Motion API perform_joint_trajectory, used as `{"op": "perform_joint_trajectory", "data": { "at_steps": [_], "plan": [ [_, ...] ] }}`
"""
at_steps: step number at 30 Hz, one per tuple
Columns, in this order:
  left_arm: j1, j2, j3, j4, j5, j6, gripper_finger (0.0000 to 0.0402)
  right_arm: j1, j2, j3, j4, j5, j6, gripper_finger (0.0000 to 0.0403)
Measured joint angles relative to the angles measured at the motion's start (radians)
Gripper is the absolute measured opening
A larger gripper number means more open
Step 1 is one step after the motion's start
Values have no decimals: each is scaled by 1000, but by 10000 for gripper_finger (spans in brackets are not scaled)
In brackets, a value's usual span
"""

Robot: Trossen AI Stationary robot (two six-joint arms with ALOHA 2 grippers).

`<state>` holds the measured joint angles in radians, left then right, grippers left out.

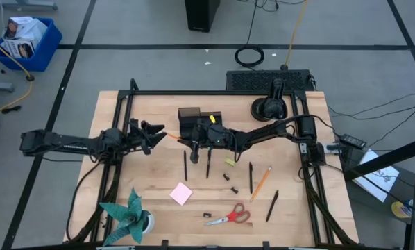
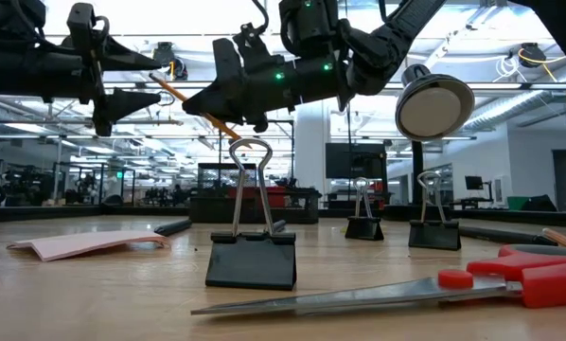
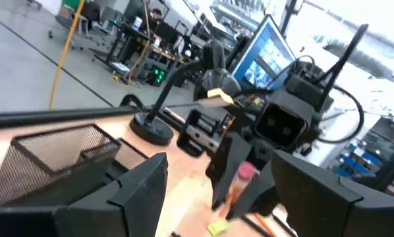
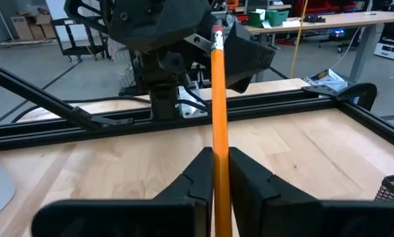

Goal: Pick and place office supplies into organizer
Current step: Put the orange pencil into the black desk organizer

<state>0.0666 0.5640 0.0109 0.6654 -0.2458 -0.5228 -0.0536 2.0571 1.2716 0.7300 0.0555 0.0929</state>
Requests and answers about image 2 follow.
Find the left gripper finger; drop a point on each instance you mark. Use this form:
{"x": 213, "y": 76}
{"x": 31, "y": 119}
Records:
{"x": 122, "y": 102}
{"x": 127, "y": 57}

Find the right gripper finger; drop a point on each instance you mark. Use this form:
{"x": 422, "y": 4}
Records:
{"x": 235, "y": 111}
{"x": 226, "y": 71}

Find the pink eraser block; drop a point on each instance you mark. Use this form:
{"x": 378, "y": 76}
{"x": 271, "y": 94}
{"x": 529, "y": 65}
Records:
{"x": 75, "y": 244}

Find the large black binder clip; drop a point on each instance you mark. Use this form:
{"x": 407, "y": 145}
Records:
{"x": 250, "y": 260}

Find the black pen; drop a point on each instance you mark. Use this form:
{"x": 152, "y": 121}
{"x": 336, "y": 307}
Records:
{"x": 171, "y": 228}
{"x": 500, "y": 235}
{"x": 279, "y": 225}

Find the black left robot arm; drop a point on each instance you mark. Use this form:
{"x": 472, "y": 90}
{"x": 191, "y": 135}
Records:
{"x": 8, "y": 14}

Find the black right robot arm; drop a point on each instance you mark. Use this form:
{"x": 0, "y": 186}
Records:
{"x": 396, "y": 28}

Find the black mesh desk organizer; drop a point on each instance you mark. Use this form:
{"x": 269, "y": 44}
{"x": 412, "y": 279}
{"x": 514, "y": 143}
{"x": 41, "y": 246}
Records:
{"x": 306, "y": 208}

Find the red background box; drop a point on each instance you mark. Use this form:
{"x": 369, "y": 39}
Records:
{"x": 278, "y": 196}

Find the large black monitor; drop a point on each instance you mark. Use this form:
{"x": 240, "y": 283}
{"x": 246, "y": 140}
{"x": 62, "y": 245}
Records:
{"x": 354, "y": 161}

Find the black desk lamp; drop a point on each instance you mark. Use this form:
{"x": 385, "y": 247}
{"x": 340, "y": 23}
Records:
{"x": 434, "y": 111}

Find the small black monitor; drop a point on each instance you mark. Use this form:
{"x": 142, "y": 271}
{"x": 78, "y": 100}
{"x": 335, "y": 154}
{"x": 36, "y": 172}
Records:
{"x": 474, "y": 183}

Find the green bin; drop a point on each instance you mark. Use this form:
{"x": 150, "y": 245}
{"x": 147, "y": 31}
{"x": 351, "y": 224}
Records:
{"x": 517, "y": 203}

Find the black bag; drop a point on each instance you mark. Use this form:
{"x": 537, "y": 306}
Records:
{"x": 538, "y": 203}

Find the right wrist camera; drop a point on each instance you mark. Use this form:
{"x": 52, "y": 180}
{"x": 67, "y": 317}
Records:
{"x": 254, "y": 49}

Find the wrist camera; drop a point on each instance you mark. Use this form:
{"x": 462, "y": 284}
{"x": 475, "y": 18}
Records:
{"x": 82, "y": 21}
{"x": 254, "y": 49}

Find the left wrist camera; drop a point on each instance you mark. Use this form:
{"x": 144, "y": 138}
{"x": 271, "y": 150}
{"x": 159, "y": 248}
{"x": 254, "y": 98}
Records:
{"x": 82, "y": 21}

